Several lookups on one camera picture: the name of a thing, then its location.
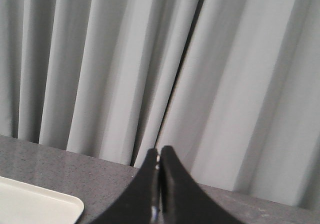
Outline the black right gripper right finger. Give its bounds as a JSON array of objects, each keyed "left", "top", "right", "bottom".
[{"left": 159, "top": 146, "right": 241, "bottom": 224}]

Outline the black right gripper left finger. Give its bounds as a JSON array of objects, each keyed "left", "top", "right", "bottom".
[{"left": 92, "top": 148, "right": 159, "bottom": 224}]

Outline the cream rectangular plastic tray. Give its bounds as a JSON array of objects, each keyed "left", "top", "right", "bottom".
[{"left": 0, "top": 177, "right": 84, "bottom": 224}]

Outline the grey pleated curtain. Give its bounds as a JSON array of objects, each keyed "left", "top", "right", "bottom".
[{"left": 0, "top": 0, "right": 320, "bottom": 210}]

